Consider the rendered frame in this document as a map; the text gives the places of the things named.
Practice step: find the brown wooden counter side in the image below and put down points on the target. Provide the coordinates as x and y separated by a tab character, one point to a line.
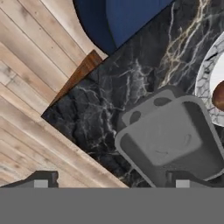
80	74

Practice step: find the white marbled plate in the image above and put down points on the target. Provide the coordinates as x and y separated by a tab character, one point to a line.
208	81

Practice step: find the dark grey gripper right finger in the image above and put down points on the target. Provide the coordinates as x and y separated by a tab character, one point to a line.
186	179

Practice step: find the brown onion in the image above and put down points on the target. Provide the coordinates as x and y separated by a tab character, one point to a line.
219	95

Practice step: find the blue stool seat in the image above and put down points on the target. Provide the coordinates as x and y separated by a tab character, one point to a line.
122	20

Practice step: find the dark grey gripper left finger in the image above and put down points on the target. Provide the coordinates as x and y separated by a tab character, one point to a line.
43	178

